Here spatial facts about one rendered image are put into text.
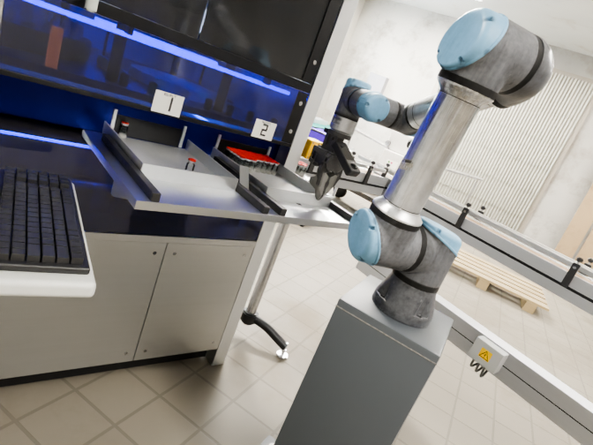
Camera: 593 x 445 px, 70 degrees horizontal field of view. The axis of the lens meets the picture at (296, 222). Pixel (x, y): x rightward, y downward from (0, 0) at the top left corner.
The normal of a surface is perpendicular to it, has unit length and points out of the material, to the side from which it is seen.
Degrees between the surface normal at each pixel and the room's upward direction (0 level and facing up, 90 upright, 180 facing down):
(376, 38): 90
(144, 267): 90
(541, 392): 90
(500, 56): 99
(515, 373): 90
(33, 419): 0
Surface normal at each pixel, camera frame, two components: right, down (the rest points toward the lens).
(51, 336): 0.57, 0.44
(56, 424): 0.35, -0.89
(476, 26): -0.83, -0.32
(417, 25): -0.44, 0.12
